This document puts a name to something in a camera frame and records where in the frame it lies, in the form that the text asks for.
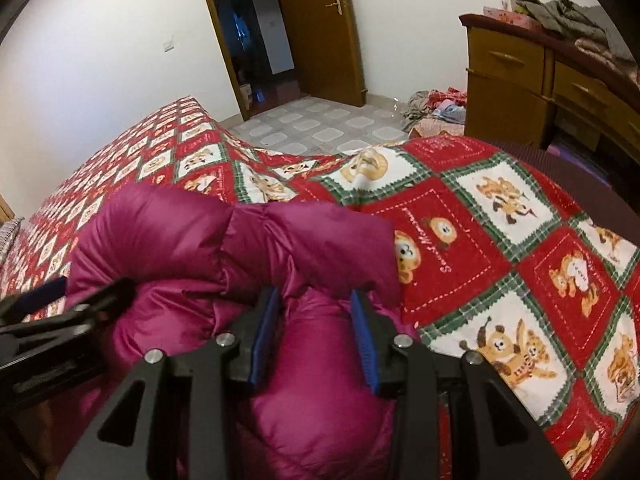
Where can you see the wooden door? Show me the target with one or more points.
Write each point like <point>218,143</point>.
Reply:
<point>320,45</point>

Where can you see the wooden dresser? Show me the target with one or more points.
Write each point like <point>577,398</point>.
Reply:
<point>505,85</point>

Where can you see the wooden door frame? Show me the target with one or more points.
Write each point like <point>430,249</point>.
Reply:
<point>220,35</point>

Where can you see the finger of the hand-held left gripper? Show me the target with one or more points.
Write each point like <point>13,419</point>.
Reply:
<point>95,297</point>
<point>40,295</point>

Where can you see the cardboard box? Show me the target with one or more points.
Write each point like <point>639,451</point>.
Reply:
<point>245,96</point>

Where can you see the red printed bear quilt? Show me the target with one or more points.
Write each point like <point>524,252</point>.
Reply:
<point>500,270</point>

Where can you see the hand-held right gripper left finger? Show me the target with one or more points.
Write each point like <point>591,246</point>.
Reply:
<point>265,340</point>

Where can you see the white wall switch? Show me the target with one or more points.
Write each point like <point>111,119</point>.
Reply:
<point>169,43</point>

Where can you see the pile of clothes on floor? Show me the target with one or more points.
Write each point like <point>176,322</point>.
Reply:
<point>437,107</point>

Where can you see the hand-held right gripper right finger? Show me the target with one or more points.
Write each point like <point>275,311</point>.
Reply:
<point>367,345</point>

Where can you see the magenta puffer jacket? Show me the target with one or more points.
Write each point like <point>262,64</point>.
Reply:
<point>175,240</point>

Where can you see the heap of clothes on dresser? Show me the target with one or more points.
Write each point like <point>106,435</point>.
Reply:
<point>570,22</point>

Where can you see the pink patterned box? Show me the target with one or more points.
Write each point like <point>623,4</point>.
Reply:
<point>510,17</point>

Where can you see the grey pillow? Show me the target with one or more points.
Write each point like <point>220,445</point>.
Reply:
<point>9,237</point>

